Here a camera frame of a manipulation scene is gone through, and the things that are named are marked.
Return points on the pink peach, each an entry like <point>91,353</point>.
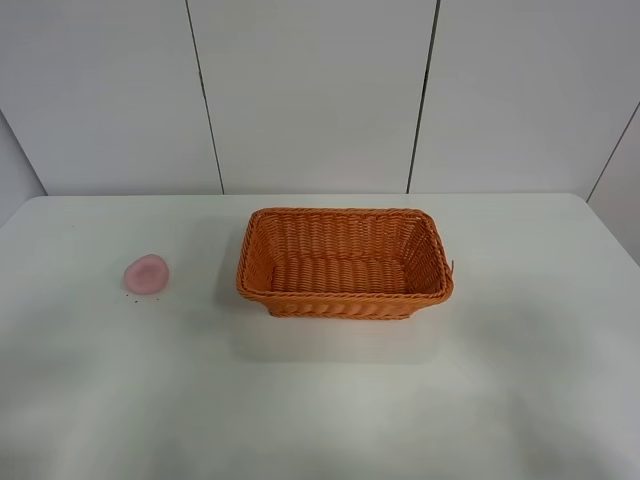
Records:
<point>147,275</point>

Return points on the orange woven basket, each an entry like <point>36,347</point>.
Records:
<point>353,263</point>

